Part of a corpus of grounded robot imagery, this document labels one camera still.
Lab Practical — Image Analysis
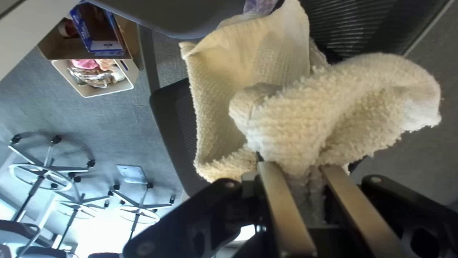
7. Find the chrome chair base far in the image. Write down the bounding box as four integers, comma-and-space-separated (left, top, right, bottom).
56, 163, 179, 242

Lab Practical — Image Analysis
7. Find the patterned clothing with pink tag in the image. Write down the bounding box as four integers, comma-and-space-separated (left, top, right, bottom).
243, 0, 279, 14

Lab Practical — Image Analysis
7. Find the chrome chair base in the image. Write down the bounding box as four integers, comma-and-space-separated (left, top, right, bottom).
7, 133, 96, 222
56, 163, 179, 242

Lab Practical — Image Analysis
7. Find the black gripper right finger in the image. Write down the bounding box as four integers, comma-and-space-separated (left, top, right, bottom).
322, 166, 406, 258

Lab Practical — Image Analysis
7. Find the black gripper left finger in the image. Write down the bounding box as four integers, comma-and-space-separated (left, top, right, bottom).
257, 162, 316, 258

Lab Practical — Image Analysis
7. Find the cream knitted cloth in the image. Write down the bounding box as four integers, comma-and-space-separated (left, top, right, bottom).
179, 0, 441, 225

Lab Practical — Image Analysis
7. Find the cardboard box with items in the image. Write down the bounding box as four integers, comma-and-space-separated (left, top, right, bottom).
38, 11, 140, 99

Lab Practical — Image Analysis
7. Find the blue carton box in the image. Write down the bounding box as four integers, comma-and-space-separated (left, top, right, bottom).
70, 1, 124, 57

